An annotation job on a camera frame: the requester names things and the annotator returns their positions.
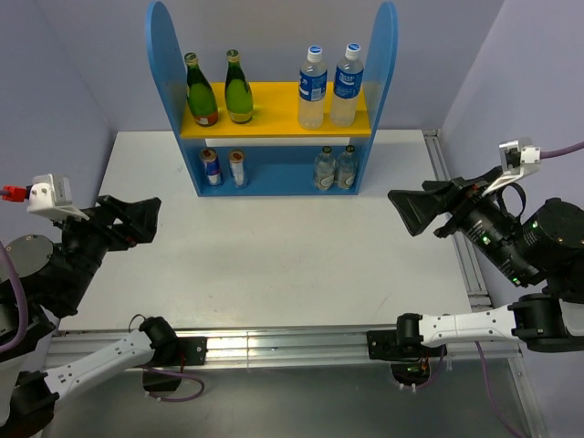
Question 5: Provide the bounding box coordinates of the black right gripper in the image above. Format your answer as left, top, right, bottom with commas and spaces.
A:
382, 163, 533, 285

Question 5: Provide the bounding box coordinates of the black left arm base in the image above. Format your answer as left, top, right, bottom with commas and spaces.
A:
141, 337, 207, 397

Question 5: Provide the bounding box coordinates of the blue label water bottle front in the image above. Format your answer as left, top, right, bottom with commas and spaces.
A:
329, 43, 364, 127

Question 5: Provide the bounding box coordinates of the aluminium front rail frame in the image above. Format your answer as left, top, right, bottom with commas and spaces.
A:
45, 327, 548, 437

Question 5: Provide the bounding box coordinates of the aluminium right rail frame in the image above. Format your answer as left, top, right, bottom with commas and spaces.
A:
422, 129, 498, 320

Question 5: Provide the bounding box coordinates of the clear soda water bottle left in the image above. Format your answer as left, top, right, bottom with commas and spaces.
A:
313, 146, 336, 191

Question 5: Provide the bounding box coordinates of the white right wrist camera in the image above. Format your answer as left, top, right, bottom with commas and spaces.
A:
481, 137, 542, 197

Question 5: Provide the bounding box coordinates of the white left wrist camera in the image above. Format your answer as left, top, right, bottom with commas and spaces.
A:
1, 173, 89, 223

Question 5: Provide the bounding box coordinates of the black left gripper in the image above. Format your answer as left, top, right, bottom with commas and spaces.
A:
54, 192, 162, 309

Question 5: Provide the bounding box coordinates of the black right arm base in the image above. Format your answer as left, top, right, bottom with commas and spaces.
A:
366, 329, 447, 386

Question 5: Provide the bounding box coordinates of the green glass bottle gold cap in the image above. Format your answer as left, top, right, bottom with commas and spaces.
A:
224, 49, 254, 124

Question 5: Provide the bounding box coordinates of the aluminium rail frame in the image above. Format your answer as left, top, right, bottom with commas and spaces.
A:
45, 327, 548, 437
422, 129, 498, 320

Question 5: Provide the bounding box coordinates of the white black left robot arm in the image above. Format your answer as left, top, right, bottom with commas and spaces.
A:
1, 195, 178, 437

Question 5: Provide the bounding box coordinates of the clear soda water bottle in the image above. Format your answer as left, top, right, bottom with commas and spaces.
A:
336, 145, 358, 190
313, 146, 336, 191

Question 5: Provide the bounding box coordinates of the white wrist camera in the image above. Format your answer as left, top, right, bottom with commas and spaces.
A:
1, 173, 89, 223
481, 137, 542, 197

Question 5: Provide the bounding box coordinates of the blue label water bottle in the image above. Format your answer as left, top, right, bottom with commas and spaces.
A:
297, 46, 328, 130
329, 43, 364, 127

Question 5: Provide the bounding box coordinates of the clear soda water bottle right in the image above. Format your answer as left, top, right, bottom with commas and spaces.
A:
336, 145, 358, 190

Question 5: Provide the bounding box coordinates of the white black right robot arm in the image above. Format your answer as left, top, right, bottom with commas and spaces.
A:
388, 167, 583, 356

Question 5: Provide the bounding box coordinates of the silver blue can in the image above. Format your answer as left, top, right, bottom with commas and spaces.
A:
228, 149, 249, 189
199, 148, 223, 187

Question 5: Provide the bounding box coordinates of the green glass bottle orange label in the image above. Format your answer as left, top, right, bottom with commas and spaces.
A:
183, 52, 218, 128

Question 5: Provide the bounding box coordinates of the blue and yellow shelf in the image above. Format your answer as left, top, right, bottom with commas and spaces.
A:
145, 1, 399, 196

